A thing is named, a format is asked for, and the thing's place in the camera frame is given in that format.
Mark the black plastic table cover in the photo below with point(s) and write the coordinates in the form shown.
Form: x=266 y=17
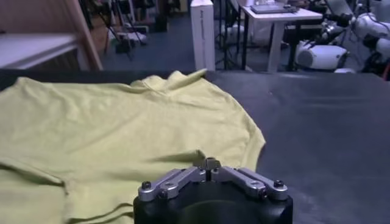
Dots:
x=320 y=137

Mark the grey closed laptop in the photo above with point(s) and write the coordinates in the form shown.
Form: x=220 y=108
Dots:
x=271 y=8

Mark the white height-adjustable desk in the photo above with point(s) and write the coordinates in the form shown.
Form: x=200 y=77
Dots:
x=277 y=21

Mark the tall white cardboard box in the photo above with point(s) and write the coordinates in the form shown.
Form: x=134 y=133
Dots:
x=202 y=33

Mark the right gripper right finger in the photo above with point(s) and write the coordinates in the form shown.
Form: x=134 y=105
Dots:
x=250 y=182

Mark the yellow-green t-shirt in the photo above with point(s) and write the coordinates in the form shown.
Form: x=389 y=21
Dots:
x=106 y=137

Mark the white folding table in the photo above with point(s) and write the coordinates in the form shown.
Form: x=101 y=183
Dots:
x=30 y=48

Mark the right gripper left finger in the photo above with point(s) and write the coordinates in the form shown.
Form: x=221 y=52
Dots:
x=173 y=182

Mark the white idle robot arm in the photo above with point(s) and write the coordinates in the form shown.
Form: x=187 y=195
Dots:
x=368 y=25

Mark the white robot mobile base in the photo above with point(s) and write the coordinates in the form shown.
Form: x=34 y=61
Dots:
x=320 y=56

